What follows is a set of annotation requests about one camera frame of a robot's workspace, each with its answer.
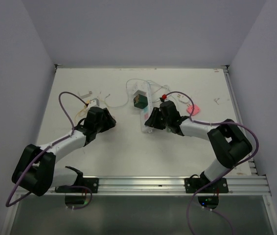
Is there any white power strip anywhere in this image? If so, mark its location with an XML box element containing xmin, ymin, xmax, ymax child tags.
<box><xmin>133</xmin><ymin>81</ymin><xmax>153</xmax><ymax>133</ymax></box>

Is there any silver honor charger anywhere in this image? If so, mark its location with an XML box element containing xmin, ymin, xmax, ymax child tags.
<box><xmin>78</xmin><ymin>91</ymin><xmax>92</xmax><ymax>99</ymax></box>

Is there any dark green dragon charger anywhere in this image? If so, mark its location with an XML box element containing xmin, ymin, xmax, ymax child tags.
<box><xmin>133</xmin><ymin>94</ymin><xmax>148</xmax><ymax>109</ymax></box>

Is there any pink charger plug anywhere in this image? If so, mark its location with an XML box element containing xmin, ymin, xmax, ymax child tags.
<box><xmin>186</xmin><ymin>104</ymin><xmax>200</xmax><ymax>116</ymax></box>

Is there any white charger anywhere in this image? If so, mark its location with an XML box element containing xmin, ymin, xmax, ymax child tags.
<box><xmin>177</xmin><ymin>94</ymin><xmax>190</xmax><ymax>104</ymax></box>

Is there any white cube socket adapter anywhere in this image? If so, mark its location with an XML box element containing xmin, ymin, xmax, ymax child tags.
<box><xmin>133</xmin><ymin>89</ymin><xmax>146</xmax><ymax>97</ymax></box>

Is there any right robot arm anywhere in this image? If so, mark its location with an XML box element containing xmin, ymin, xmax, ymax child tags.
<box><xmin>145</xmin><ymin>101</ymin><xmax>253</xmax><ymax>192</ymax></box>

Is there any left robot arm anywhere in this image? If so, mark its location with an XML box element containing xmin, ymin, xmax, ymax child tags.
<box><xmin>12</xmin><ymin>107</ymin><xmax>116</xmax><ymax>196</ymax></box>

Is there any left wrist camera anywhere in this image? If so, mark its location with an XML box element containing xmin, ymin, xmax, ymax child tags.
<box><xmin>88</xmin><ymin>98</ymin><xmax>100</xmax><ymax>108</ymax></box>

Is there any yellow usb cable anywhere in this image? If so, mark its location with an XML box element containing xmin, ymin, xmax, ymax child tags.
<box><xmin>76</xmin><ymin>97</ymin><xmax>110</xmax><ymax>118</ymax></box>

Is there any white power strip cord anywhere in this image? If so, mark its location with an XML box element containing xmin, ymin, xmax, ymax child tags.
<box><xmin>126</xmin><ymin>78</ymin><xmax>178</xmax><ymax>98</ymax></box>

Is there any mint green usb cable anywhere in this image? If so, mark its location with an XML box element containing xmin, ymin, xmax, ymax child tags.
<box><xmin>104</xmin><ymin>78</ymin><xmax>149</xmax><ymax>110</ymax></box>

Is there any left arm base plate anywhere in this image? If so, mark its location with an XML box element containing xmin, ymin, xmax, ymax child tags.
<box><xmin>55</xmin><ymin>177</ymin><xmax>99</xmax><ymax>193</ymax></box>

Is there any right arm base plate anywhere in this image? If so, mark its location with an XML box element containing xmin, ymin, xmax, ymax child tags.
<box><xmin>184</xmin><ymin>175</ymin><xmax>229</xmax><ymax>193</ymax></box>

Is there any aluminium front rail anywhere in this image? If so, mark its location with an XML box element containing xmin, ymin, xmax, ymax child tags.
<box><xmin>13</xmin><ymin>175</ymin><xmax>273</xmax><ymax>196</ymax></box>

